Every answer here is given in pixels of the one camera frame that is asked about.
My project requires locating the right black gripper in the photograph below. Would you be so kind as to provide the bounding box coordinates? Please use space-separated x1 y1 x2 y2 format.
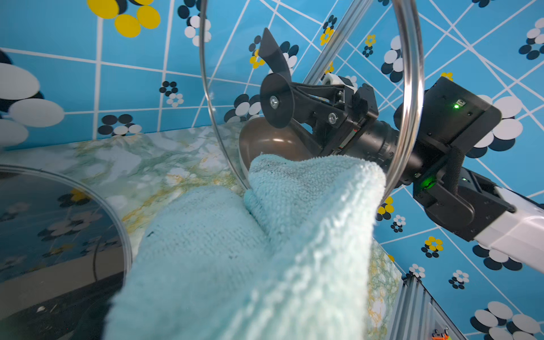
291 82 378 154

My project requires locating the glass pot lid black handle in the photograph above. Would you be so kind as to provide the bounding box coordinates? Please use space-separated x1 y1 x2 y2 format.
198 0 426 201

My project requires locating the light teal microfiber cloth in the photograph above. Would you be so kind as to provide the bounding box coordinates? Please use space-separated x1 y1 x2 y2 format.
104 155 385 339

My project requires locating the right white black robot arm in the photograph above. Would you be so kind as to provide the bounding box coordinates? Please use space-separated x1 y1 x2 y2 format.
290 76 543 271

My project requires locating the glass lid on black pan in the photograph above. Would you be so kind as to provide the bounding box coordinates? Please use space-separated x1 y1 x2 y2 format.
1 164 133 284

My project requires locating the aluminium frame rail base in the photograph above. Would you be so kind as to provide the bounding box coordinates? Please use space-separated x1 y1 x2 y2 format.
386 277 465 340

